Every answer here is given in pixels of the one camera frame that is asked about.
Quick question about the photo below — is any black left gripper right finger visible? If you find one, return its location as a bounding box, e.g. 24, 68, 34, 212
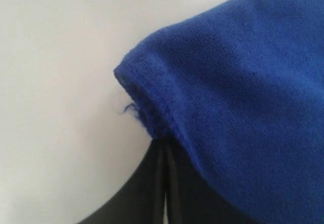
166, 143, 243, 223

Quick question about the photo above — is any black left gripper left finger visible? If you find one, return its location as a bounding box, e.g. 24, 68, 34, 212
80, 140, 166, 224

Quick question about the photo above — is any blue microfiber towel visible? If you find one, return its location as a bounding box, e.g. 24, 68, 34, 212
114, 0, 323, 223

